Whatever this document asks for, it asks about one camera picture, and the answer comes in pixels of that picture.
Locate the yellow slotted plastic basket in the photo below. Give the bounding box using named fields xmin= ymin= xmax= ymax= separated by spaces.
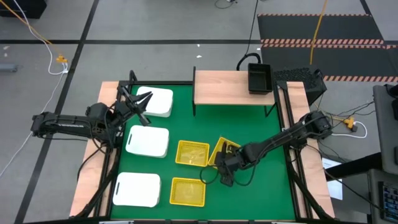
xmin=207 ymin=136 xmax=242 ymax=170
xmin=175 ymin=139 xmax=210 ymax=168
xmin=169 ymin=177 xmax=206 ymax=208

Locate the wooden shelf with black legs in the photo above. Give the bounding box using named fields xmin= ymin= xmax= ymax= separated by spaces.
xmin=192 ymin=65 xmax=278 ymax=118

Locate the green table mat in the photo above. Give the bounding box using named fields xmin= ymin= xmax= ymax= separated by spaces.
xmin=110 ymin=84 xmax=296 ymax=220

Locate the black metal table frame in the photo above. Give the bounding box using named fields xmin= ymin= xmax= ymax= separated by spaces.
xmin=74 ymin=70 xmax=336 ymax=224

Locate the black hazard-striped floor mat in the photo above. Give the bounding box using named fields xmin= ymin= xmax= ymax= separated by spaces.
xmin=257 ymin=12 xmax=398 ymax=83

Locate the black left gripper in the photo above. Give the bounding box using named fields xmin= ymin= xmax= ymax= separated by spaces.
xmin=116 ymin=86 xmax=154 ymax=127

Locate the grey desk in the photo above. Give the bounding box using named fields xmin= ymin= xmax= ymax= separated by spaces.
xmin=372 ymin=83 xmax=398 ymax=175

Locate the yellow floor cable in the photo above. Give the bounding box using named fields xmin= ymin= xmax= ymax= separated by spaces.
xmin=0 ymin=0 xmax=63 ymax=58

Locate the black metal bar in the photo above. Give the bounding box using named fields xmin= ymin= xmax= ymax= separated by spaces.
xmin=325 ymin=151 xmax=382 ymax=181

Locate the blue-lit control screen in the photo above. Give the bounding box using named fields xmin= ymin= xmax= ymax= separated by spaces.
xmin=381 ymin=182 xmax=398 ymax=223

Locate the white paper sheet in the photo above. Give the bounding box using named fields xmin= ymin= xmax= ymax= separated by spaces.
xmin=322 ymin=157 xmax=343 ymax=200

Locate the black perforated box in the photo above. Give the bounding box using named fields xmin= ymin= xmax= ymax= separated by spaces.
xmin=272 ymin=67 xmax=328 ymax=106

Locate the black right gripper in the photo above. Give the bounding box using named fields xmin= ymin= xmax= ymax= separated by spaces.
xmin=215 ymin=141 xmax=249 ymax=187

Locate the black case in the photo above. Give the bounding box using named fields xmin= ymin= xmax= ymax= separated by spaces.
xmin=0 ymin=0 xmax=47 ymax=19

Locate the black hanging cable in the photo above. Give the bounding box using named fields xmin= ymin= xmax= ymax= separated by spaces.
xmin=235 ymin=0 xmax=262 ymax=72

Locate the grey floor cable cover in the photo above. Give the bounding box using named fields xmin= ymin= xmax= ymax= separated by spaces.
xmin=0 ymin=63 xmax=18 ymax=73

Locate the yellow hanging cable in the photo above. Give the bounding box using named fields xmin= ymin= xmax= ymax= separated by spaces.
xmin=309 ymin=0 xmax=329 ymax=65

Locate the white plastic bin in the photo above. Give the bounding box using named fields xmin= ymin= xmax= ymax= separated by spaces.
xmin=125 ymin=124 xmax=170 ymax=159
xmin=136 ymin=86 xmax=174 ymax=118
xmin=112 ymin=172 xmax=162 ymax=208

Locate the white floor cable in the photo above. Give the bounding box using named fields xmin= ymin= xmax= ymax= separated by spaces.
xmin=12 ymin=0 xmax=69 ymax=76
xmin=331 ymin=121 xmax=368 ymax=139
xmin=0 ymin=73 xmax=67 ymax=179

